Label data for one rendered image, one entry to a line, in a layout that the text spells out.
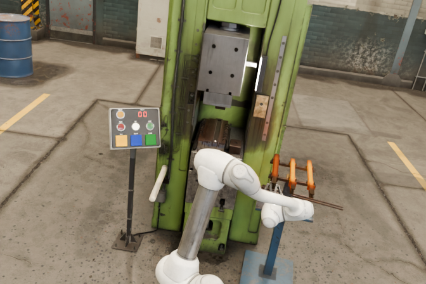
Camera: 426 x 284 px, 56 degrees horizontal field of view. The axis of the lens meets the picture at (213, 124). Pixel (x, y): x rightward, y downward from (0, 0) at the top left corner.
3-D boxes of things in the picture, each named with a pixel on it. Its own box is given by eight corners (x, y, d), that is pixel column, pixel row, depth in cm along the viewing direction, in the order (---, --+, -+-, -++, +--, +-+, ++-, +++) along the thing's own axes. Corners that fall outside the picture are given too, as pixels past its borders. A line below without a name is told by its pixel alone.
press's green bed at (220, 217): (224, 256, 324) (232, 209, 305) (179, 248, 326) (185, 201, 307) (228, 215, 375) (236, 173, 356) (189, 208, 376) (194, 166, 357)
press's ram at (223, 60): (251, 98, 274) (262, 41, 258) (196, 90, 275) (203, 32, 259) (252, 80, 312) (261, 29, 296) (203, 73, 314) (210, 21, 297)
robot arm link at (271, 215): (264, 215, 236) (286, 213, 232) (262, 232, 222) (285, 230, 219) (260, 200, 232) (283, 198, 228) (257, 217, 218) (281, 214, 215)
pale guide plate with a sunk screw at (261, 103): (264, 118, 292) (269, 97, 285) (252, 116, 292) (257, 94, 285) (264, 117, 294) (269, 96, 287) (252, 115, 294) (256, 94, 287)
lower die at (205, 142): (223, 152, 293) (225, 142, 289) (196, 148, 293) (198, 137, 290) (227, 129, 331) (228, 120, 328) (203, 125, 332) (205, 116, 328)
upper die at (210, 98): (230, 108, 278) (232, 95, 274) (202, 103, 279) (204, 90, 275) (233, 89, 317) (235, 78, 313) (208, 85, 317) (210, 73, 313)
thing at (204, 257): (229, 274, 307) (229, 273, 307) (154, 262, 309) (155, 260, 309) (231, 240, 343) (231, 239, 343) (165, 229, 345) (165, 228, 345)
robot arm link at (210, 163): (177, 309, 189) (145, 284, 200) (196, 298, 202) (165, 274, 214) (228, 159, 177) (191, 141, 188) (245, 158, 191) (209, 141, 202)
